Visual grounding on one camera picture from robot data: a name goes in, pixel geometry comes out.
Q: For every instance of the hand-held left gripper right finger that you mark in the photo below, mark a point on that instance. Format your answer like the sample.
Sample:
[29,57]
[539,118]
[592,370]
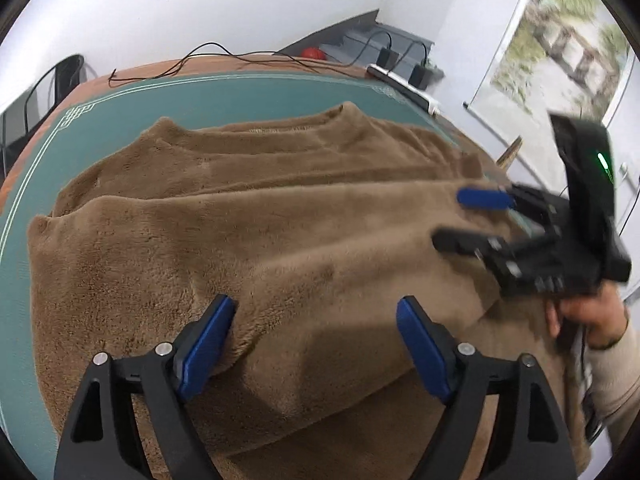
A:
[425,350]

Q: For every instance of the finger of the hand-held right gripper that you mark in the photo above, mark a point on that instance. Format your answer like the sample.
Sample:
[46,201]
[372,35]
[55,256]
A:
[460,241]
[485,198]

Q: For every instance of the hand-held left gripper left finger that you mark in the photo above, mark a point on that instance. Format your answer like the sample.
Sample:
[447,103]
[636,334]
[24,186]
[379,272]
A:
[205,345]

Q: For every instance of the brown fleece sweater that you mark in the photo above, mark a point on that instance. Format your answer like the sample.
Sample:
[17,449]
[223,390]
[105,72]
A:
[275,240]

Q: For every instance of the person's right forearm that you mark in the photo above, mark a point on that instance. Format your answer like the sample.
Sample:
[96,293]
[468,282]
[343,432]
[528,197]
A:
[620,380]

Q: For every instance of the person's right hand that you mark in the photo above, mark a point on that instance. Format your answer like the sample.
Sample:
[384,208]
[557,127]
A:
[600,315]

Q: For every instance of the brown wooden piece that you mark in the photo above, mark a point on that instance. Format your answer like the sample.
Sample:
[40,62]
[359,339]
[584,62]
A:
[511,152]

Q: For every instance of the white power strip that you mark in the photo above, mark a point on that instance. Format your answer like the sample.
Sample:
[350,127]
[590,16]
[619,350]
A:
[405,87]

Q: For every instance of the black power adapter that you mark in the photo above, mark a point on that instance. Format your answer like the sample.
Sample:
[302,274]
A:
[388,57]
[422,76]

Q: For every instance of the landscape scroll painting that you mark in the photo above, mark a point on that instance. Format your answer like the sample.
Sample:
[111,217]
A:
[555,35]

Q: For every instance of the grey steps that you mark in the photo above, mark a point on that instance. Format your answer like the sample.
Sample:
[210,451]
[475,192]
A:
[350,40]

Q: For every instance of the red round object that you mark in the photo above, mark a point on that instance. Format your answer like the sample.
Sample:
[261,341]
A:
[312,53]

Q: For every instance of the green table mat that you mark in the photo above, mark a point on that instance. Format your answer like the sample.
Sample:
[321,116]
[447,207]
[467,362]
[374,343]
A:
[100,115]

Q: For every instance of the glass side table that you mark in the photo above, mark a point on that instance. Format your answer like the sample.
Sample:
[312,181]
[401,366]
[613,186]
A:
[20,125]

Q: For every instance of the black chair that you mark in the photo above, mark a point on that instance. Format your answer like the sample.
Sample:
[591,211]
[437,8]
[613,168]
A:
[67,72]

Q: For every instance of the white wall socket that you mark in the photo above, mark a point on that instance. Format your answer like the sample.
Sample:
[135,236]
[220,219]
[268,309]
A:
[625,170]

